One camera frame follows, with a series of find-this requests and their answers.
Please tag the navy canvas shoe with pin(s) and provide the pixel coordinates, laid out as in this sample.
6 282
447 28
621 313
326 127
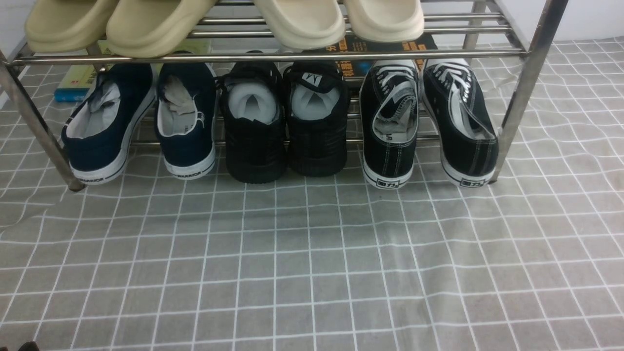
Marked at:
186 108
97 135

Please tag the black sneaker right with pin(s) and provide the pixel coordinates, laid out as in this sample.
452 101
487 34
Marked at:
317 105

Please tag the black sneaker left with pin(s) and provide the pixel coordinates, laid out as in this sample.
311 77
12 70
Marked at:
253 109

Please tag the beige slipper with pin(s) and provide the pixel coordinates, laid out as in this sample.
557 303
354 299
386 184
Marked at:
62 26
153 28

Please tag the black white canvas shoe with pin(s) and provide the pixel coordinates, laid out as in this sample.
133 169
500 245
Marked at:
389 110
453 97

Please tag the black orange book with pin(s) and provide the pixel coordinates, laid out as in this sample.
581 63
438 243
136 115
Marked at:
352 44

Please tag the beige slipper far left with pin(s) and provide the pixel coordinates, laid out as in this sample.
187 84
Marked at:
62 26

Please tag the metal shoe rack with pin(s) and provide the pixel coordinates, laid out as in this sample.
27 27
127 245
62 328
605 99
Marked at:
489 33

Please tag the black sneaker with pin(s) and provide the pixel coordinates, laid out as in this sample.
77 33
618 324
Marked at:
253 109
317 105

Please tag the yellow green book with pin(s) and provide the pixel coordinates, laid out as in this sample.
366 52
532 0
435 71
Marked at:
76 84

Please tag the grey checkered floor cloth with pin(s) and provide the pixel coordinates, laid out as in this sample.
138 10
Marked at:
149 262

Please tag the cream slipper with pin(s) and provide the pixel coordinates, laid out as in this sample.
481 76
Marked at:
303 24
386 20

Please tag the navy canvas shoe left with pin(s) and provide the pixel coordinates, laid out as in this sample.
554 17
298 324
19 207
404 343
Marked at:
97 135

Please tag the navy canvas shoe right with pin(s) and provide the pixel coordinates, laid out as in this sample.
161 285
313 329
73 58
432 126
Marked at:
186 108

